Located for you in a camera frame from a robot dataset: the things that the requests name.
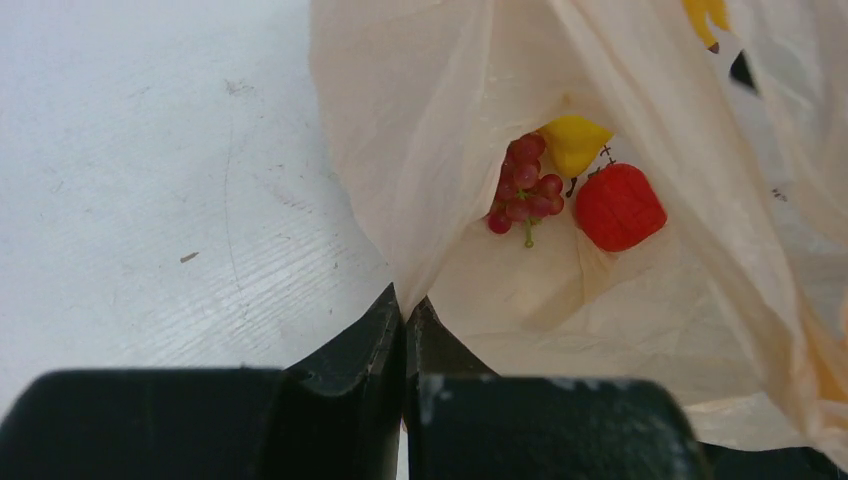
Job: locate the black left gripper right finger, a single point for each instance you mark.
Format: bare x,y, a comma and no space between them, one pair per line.
464,421

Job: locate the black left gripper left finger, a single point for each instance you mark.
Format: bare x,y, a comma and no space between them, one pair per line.
335,414

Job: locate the red fake grape bunch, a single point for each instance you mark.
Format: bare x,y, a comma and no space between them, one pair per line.
525,196

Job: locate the translucent orange plastic bag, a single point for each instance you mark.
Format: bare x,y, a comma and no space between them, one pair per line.
735,112

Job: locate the red fake strawberry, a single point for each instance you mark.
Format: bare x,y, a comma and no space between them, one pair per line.
617,208

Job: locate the yellow fake lemon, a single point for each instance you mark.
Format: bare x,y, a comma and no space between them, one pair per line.
573,142

